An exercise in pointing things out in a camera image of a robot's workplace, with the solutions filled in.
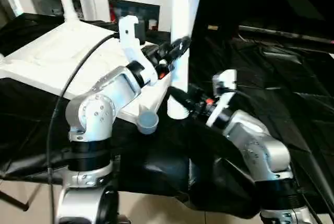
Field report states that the white plastic table top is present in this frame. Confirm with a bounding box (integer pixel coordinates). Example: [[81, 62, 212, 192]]
[[0, 19, 175, 135]]

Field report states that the black plastic mat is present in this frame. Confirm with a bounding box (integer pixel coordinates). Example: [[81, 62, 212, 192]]
[[0, 12, 334, 219]]

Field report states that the black stand rod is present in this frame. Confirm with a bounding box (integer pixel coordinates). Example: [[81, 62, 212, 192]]
[[0, 189, 30, 212]]

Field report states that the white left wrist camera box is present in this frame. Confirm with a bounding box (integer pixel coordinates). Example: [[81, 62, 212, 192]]
[[118, 15, 160, 87]]

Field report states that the black left camera cable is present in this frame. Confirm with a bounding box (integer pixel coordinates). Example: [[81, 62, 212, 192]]
[[46, 32, 121, 224]]

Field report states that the black camera cable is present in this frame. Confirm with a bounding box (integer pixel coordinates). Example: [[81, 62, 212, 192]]
[[46, 32, 121, 224], [294, 181, 326, 224]]

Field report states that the black right camera cable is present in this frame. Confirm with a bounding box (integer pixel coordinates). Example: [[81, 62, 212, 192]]
[[294, 181, 326, 224]]

